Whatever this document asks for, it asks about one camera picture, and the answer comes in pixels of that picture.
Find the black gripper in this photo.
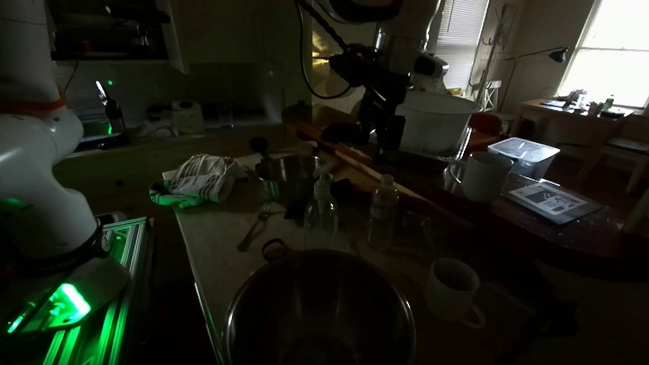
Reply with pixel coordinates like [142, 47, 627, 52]
[349, 61, 412, 166]

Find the clear plastic bottle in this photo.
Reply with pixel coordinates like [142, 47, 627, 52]
[367, 172, 402, 251]

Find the steel mixing bowl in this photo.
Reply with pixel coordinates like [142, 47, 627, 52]
[223, 247, 418, 365]
[256, 152, 321, 208]

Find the clear pump soap dispenser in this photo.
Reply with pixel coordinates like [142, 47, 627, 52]
[302, 156, 342, 251]

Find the tall white mug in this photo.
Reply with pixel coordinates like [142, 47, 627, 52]
[442, 150, 516, 208]

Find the red round item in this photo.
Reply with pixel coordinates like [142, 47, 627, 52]
[468, 109, 506, 155]

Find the small black stand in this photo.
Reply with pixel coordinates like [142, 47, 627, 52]
[248, 137, 275, 158]

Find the clear plastic lidded container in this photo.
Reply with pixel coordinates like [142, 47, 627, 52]
[485, 137, 565, 181]

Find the bright window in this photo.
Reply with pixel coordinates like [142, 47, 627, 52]
[556, 0, 649, 109]
[432, 0, 494, 89]

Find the small white mug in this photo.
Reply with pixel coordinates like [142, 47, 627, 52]
[424, 255, 490, 332]

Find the metal spoon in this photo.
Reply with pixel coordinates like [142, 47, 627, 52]
[236, 208, 276, 255]

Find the printed booklet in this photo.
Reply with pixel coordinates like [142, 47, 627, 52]
[506, 181, 603, 227]

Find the wooden desk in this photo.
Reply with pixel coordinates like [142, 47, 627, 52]
[519, 98, 649, 148]

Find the desk lamp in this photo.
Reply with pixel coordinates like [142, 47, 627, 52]
[498, 43, 575, 118]

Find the white striped kitchen towel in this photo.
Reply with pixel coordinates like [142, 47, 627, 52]
[148, 152, 249, 211]

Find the white countertop appliance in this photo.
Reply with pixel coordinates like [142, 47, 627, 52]
[169, 99, 208, 137]

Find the wooden chair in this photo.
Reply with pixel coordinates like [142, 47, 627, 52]
[581, 109, 649, 200]

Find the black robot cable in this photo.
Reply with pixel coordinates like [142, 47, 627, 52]
[294, 0, 361, 101]

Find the black ring lid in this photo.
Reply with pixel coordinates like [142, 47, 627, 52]
[260, 237, 293, 264]

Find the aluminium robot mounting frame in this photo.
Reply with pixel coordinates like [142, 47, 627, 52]
[0, 216, 154, 365]

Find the black camera with green light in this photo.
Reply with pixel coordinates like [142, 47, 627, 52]
[92, 78, 129, 139]

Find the dark wall shelf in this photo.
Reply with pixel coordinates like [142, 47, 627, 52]
[48, 0, 190, 73]

